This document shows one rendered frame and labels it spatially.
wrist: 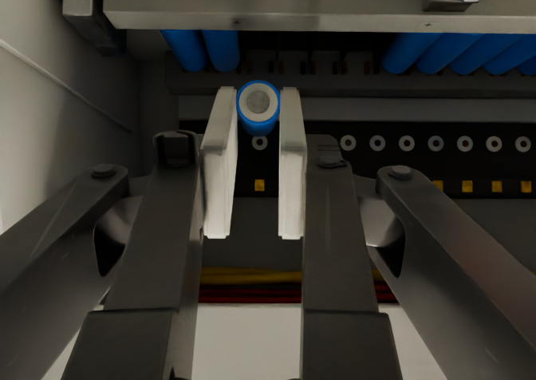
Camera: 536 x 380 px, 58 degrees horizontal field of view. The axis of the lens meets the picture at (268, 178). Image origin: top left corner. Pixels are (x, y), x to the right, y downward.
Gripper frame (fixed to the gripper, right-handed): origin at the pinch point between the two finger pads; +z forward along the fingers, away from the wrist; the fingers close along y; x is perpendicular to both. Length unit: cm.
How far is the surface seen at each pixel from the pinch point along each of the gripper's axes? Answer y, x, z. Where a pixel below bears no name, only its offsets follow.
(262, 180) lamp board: 0.1, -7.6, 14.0
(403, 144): 9.8, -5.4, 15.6
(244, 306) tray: -0.4, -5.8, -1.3
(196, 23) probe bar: -2.7, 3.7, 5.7
